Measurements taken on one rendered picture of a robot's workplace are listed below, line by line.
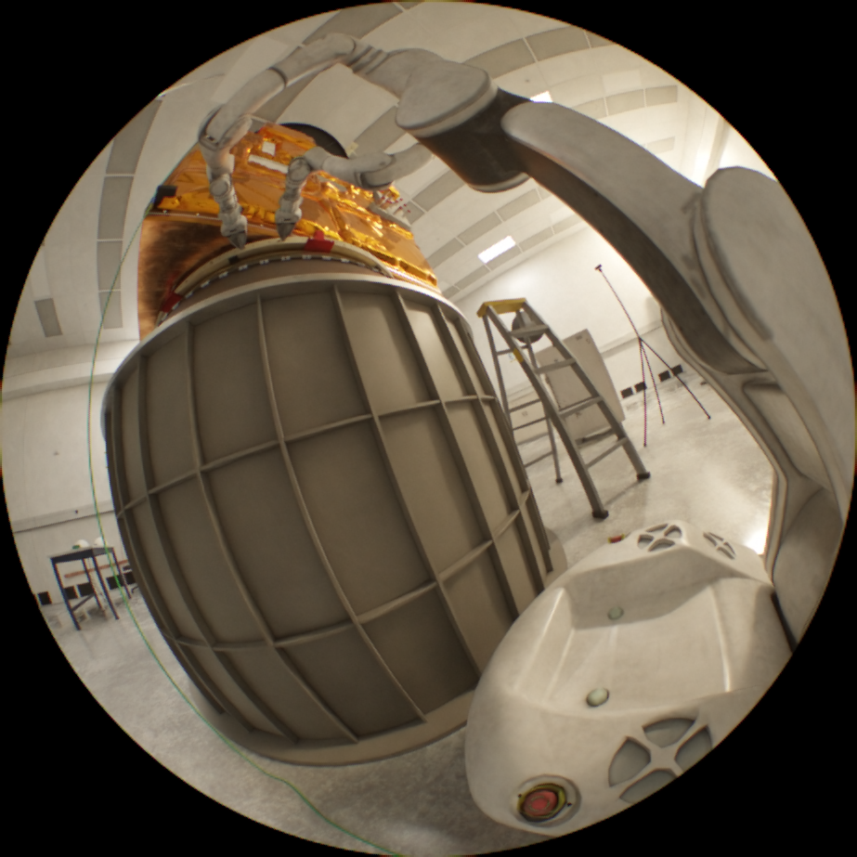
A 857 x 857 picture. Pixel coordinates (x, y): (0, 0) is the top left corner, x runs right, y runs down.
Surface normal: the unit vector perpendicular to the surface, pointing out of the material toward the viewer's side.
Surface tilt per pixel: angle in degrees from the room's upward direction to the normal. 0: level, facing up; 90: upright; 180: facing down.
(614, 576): 74
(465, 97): 115
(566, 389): 90
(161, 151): 180
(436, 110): 108
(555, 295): 90
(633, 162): 90
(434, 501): 90
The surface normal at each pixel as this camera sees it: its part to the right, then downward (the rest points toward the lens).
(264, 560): 0.27, -0.20
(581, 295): -0.57, 0.13
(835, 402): -0.69, 0.32
